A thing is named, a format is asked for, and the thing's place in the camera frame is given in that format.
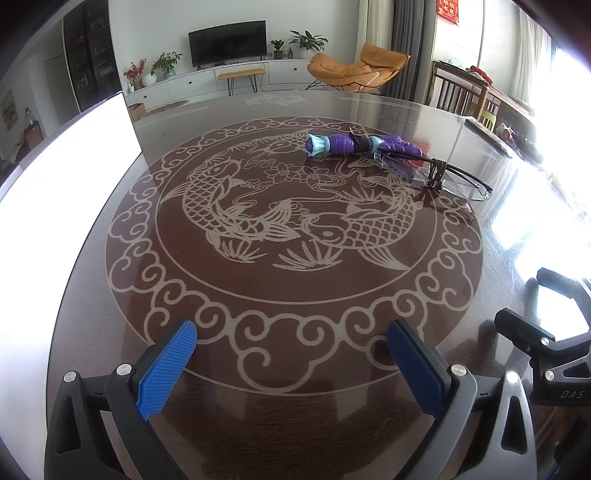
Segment green plant in glass vase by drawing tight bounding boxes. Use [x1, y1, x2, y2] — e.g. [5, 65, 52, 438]
[151, 52, 182, 78]

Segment large potted green plant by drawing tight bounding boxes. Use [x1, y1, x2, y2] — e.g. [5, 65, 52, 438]
[289, 30, 328, 60]

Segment wooden bench with metal legs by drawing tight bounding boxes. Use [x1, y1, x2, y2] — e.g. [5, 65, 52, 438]
[218, 68, 266, 97]

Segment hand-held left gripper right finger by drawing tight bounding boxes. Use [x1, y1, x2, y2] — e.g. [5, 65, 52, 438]
[387, 319, 539, 480]

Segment red wall decoration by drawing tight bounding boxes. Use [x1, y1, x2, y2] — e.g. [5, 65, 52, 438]
[436, 0, 462, 25]

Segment white television cabinet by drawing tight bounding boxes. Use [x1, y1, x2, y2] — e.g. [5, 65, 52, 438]
[124, 59, 324, 109]

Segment orange lounge chair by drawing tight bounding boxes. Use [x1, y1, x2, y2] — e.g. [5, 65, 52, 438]
[305, 44, 411, 95]

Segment wooden side table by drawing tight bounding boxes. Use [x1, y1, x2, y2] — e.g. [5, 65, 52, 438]
[431, 61, 490, 116]

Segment dark flat device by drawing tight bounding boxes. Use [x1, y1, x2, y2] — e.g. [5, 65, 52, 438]
[464, 117, 514, 158]

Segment framed wall picture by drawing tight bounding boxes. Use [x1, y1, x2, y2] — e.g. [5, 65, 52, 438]
[0, 90, 19, 129]

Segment black flat television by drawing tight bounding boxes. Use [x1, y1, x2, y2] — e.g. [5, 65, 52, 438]
[188, 20, 267, 69]

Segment red flower branches in vase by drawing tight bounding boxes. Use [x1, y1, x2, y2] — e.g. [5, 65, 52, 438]
[122, 59, 146, 90]

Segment purple plastic toy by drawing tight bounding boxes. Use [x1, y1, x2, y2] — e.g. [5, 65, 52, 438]
[305, 131, 423, 160]

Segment black framed eyeglasses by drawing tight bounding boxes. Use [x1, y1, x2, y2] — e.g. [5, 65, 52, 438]
[373, 148, 493, 202]

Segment grey curtain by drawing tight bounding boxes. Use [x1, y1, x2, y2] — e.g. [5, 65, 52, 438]
[385, 0, 439, 104]

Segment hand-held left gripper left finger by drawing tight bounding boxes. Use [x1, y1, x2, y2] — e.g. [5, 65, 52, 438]
[44, 319, 198, 480]

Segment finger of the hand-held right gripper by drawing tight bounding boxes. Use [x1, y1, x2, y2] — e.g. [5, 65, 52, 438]
[536, 267, 591, 324]
[494, 308, 557, 356]

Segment dark display bookcase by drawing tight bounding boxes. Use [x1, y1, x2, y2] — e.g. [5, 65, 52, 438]
[62, 0, 123, 114]

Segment patterned brown desktop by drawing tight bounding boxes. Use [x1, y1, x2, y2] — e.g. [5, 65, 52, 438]
[0, 90, 591, 480]

